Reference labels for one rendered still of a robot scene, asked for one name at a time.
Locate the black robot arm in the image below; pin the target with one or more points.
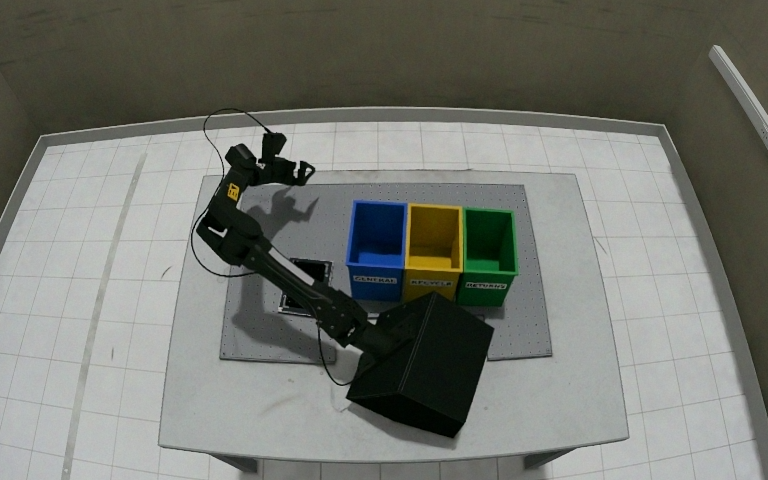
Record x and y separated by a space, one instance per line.
335 314

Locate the green bin with label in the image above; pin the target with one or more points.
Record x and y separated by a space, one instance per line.
491 245

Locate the blue bin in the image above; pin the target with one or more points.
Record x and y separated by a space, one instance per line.
377 239

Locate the yellow recycle bin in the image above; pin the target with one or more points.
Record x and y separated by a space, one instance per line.
434 243

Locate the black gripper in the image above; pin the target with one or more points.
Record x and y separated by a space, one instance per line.
289 178

